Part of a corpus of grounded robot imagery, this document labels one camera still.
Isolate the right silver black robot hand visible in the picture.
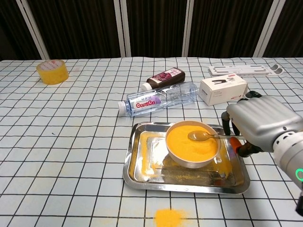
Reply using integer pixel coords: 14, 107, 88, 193
221, 90, 303, 158

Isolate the clear plastic water bottle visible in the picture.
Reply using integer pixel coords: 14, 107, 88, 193
118, 81, 198, 117

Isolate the yellow packing tape roll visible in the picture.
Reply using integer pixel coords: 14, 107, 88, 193
36, 60, 70, 85

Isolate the dark juice bottle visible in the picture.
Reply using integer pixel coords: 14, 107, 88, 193
141, 68, 186, 91

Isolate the white stapler box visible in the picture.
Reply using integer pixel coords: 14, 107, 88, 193
198, 73, 249, 106

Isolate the white black-grid tablecloth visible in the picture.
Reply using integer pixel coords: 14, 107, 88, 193
0, 56, 303, 227

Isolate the bowl of yellow powder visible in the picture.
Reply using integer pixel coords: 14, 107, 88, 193
165, 120, 222, 169

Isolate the rectangular steel tray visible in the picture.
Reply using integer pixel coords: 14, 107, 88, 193
122, 122, 251, 194

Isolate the small metal spoon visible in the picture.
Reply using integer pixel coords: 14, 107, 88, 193
187, 131, 247, 142

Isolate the spilled yellow powder pile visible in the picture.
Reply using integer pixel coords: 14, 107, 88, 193
153, 208, 187, 227

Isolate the white screen frame post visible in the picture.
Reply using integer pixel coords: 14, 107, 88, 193
182, 0, 197, 57
16, 0, 50, 60
113, 0, 132, 57
254, 0, 280, 57

